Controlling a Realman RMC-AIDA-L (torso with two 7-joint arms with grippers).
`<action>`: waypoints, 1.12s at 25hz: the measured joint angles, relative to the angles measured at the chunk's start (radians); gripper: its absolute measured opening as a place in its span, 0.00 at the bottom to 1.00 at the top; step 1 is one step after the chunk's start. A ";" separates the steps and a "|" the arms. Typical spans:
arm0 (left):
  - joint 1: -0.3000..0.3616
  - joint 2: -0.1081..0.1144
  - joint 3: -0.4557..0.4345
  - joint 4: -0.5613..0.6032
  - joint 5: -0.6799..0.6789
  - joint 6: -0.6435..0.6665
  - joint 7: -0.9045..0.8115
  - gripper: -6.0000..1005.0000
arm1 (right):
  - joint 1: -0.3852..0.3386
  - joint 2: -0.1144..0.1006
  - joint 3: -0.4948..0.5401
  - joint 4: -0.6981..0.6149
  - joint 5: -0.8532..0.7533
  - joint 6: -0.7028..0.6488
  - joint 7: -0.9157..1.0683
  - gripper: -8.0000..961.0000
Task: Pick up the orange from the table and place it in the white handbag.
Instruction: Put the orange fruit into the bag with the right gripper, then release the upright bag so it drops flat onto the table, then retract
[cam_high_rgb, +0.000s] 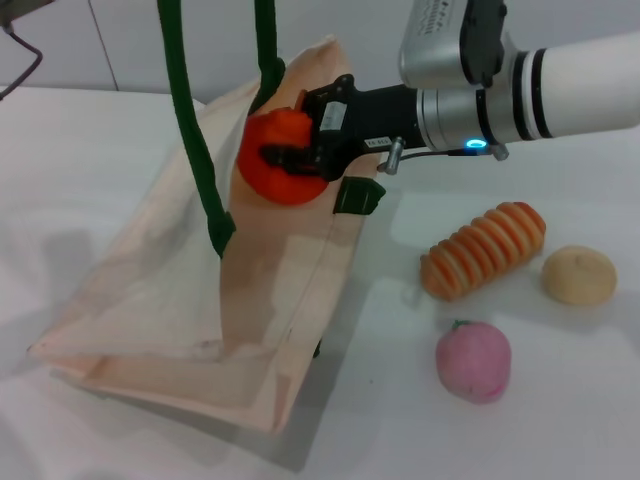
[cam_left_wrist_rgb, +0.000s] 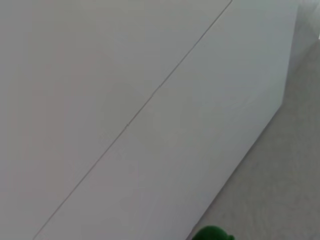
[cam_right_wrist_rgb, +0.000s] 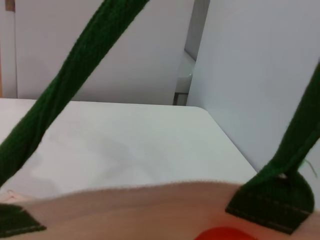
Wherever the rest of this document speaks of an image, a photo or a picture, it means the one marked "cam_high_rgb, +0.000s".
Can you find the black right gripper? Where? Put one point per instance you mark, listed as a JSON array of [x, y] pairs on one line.
[[370, 117]]

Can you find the orange toy fruit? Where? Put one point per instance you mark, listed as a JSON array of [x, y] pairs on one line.
[[280, 132]]

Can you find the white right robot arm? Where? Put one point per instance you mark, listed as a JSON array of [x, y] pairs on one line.
[[575, 90]]

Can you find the striped long bread loaf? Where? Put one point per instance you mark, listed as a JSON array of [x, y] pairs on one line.
[[482, 250]]

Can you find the pink toy peach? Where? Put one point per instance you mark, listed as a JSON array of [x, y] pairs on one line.
[[472, 362]]

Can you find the round beige bun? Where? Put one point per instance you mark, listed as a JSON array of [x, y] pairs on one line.
[[579, 275]]

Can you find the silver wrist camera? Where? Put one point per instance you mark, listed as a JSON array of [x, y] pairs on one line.
[[440, 45]]

